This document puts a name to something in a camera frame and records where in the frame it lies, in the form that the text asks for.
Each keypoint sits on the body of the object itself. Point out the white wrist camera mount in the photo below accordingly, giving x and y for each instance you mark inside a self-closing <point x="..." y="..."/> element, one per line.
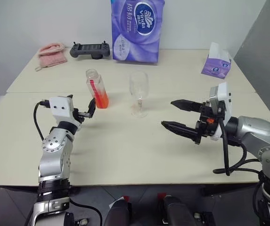
<point x="223" y="94"/>
<point x="60" y="106"/>

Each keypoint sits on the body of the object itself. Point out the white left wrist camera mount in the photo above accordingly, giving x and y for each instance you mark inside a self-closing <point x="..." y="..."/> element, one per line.
<point x="60" y="106"/>

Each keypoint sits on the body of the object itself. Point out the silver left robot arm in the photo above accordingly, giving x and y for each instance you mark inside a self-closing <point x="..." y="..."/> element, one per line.
<point x="54" y="150"/>

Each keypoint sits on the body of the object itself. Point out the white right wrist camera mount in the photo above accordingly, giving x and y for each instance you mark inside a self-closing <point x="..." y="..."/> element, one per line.
<point x="223" y="94"/>

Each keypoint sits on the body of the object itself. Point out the black handheld controller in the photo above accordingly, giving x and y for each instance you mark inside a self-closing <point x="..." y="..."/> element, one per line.
<point x="88" y="50"/>

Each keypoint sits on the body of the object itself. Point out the bottle with orange liquid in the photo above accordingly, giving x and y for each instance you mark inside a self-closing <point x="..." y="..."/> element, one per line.
<point x="98" y="94"/>

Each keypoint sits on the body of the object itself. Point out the pink folded towel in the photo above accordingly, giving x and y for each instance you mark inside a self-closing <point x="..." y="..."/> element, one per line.
<point x="52" y="55"/>

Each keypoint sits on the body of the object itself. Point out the clear wine glass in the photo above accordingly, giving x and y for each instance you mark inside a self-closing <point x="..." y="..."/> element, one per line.
<point x="138" y="89"/>

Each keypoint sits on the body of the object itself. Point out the grey partition panel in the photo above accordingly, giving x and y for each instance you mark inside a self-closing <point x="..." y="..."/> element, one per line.
<point x="264" y="58"/>

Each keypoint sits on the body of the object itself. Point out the dark rounded shape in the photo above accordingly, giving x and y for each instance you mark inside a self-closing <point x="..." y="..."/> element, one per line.
<point x="117" y="214"/>
<point x="176" y="212"/>

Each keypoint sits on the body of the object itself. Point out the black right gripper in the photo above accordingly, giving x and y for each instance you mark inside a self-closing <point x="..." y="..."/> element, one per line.
<point x="207" y="122"/>

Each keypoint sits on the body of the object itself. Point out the large purple tissue pack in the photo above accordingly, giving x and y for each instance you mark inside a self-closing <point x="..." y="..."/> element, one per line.
<point x="137" y="30"/>

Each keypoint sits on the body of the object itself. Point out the small purple tissue box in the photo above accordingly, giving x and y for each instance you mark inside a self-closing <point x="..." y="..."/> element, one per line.
<point x="216" y="64"/>

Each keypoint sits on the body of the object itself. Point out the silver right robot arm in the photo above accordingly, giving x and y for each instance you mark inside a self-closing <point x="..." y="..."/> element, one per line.
<point x="259" y="136"/>

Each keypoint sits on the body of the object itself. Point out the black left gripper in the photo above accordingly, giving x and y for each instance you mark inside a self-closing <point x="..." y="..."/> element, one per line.
<point x="78" y="115"/>

